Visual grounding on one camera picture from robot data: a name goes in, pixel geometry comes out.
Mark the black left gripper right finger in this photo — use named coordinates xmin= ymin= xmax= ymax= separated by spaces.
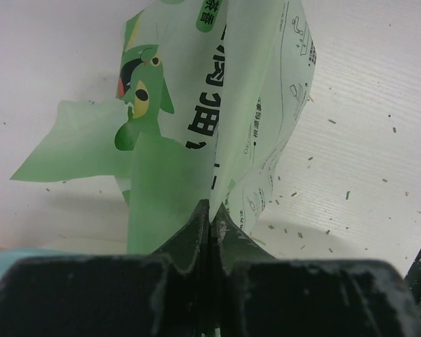
xmin=211 ymin=206 xmax=421 ymax=336

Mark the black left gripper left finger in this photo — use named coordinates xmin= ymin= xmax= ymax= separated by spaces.
xmin=0 ymin=199 xmax=209 ymax=336

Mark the green cat litter bag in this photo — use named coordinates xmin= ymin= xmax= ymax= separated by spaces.
xmin=13 ymin=1 xmax=316 ymax=254

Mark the teal plastic litter box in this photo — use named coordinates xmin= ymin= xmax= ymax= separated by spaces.
xmin=0 ymin=248 xmax=62 ymax=279

